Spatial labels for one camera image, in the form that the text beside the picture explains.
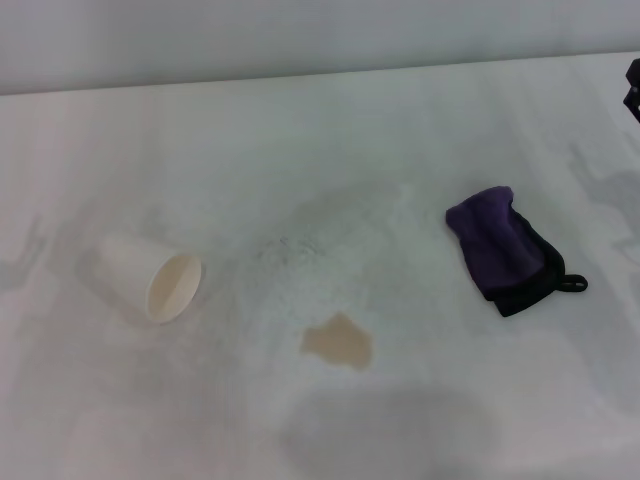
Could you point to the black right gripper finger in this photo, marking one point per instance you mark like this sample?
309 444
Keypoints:
634 100

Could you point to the white paper cup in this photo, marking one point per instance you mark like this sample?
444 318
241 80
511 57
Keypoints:
125 270

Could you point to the purple rag with black trim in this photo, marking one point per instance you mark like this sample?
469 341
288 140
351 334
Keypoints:
495 240

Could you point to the brown water stain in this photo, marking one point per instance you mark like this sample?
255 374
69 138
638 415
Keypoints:
337 342

